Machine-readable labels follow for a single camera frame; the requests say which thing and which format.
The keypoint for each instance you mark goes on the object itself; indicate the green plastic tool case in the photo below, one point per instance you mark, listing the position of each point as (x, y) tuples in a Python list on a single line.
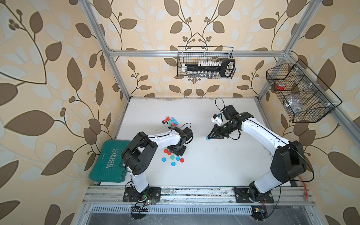
[(110, 166)]

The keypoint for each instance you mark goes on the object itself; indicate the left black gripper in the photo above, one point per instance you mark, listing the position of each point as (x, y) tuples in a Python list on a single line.
[(178, 153)]

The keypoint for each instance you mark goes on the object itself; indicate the black wire basket back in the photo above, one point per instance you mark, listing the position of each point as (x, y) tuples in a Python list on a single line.
[(194, 54)]

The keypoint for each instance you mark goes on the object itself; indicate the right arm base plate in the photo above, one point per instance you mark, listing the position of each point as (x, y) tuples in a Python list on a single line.
[(251, 195)]

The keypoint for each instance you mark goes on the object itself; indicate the black wire basket right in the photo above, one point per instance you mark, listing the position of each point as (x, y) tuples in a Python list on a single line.
[(317, 96)]

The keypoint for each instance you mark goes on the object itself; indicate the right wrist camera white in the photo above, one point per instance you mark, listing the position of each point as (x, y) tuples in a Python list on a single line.
[(217, 119)]

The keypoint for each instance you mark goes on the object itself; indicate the small circuit board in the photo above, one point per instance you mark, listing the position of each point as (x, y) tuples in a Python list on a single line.
[(259, 214), (140, 209)]

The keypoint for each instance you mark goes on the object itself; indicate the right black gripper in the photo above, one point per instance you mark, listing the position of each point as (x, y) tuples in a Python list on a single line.
[(217, 133)]

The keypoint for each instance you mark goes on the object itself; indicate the socket rail tool black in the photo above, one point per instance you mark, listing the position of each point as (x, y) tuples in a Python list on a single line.
[(222, 69)]

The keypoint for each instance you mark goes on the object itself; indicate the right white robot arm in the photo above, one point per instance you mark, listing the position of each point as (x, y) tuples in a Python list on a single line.
[(288, 159)]

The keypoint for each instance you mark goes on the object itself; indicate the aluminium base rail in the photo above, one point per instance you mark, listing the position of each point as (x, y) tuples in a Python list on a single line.
[(193, 195)]

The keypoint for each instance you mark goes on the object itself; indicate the small circuit board right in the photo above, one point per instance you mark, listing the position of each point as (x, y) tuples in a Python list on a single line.
[(259, 214)]

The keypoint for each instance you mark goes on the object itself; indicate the black wire basket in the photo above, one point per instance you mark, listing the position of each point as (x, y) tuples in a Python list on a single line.
[(317, 96), (194, 54)]

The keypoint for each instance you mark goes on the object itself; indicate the small circuit board left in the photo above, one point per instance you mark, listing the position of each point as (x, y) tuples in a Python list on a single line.
[(140, 209)]

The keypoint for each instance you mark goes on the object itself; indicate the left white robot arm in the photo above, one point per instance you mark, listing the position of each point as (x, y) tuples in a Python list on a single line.
[(138, 155)]

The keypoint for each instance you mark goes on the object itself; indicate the clear plastic bag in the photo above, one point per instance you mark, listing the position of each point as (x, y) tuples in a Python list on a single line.
[(294, 104)]

